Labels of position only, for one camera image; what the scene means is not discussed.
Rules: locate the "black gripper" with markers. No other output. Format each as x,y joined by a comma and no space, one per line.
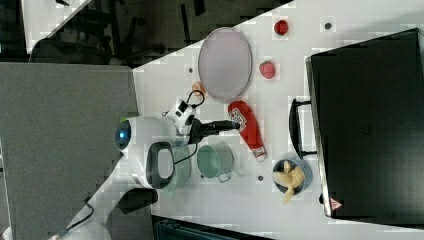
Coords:
199,130

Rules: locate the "red ketchup bottle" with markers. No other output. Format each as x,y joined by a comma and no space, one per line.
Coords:
241,113

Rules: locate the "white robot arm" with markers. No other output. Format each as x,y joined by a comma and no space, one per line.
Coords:
140,139

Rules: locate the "green oval strainer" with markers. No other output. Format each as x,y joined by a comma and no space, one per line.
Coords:
182,169

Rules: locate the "green mug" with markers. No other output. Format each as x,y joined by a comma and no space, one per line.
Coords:
215,161

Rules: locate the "lilac oval plate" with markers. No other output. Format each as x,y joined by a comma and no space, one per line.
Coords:
225,64

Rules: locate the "blue bowl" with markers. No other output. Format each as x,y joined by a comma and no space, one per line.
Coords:
279,167

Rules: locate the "pink strawberry toy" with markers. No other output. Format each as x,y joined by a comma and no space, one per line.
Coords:
267,69

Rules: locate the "yellow banana toy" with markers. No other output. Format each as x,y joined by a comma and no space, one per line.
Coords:
291,178

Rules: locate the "red strawberry toy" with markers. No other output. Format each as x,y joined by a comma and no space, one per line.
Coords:
281,27

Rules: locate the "black toaster oven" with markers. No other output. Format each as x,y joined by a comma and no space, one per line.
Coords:
367,109

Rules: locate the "blue metal frame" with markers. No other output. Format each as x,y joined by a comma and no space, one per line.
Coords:
172,229

